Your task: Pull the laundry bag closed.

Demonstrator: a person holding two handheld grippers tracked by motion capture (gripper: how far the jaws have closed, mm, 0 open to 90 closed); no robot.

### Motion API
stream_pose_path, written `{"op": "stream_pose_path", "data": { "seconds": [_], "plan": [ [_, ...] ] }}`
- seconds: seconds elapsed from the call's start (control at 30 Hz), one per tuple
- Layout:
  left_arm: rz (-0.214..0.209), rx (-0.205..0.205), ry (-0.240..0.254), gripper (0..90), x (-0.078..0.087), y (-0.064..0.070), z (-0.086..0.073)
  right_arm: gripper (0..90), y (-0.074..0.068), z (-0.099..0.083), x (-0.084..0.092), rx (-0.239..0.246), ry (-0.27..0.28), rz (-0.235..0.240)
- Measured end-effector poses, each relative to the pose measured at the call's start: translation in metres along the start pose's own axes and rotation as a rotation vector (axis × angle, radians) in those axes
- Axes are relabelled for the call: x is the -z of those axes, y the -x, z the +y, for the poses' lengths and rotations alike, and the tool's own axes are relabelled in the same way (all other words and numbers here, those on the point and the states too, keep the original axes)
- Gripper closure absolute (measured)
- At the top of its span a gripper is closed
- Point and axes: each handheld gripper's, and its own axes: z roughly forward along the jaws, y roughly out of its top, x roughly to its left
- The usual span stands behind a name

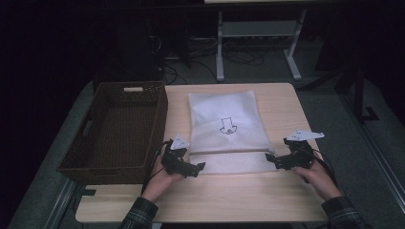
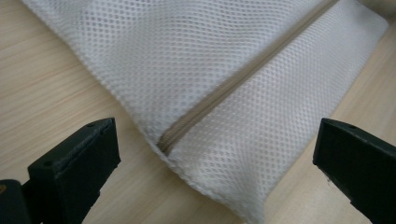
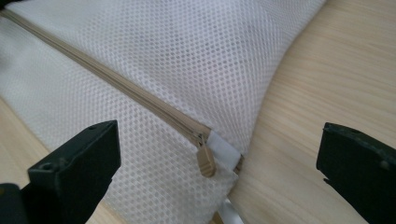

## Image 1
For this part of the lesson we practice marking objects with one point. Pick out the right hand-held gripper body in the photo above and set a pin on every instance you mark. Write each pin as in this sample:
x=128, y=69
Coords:
x=301, y=156

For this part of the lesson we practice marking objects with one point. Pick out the person's left hand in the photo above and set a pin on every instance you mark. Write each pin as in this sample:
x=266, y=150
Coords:
x=162, y=184

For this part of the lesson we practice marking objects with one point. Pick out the brown woven basket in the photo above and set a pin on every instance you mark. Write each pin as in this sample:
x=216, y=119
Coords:
x=79, y=152

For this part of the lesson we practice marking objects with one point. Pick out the person's right hand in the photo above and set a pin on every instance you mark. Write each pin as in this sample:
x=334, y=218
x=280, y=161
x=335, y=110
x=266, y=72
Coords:
x=320, y=181

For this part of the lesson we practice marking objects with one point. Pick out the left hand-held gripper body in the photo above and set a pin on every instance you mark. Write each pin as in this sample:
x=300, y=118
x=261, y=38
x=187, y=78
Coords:
x=173, y=160

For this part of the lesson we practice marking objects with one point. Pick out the aluminium frame rail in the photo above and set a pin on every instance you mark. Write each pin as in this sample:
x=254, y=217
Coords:
x=379, y=159
x=60, y=203

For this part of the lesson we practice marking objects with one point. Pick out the white metal desk frame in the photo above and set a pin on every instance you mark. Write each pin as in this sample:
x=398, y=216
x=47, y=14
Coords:
x=259, y=30

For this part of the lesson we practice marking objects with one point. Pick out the dark tape strip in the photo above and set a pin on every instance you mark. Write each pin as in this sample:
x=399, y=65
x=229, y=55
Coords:
x=88, y=192

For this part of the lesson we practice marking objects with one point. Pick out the black metal stand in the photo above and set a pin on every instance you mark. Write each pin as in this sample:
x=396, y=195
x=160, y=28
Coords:
x=359, y=95

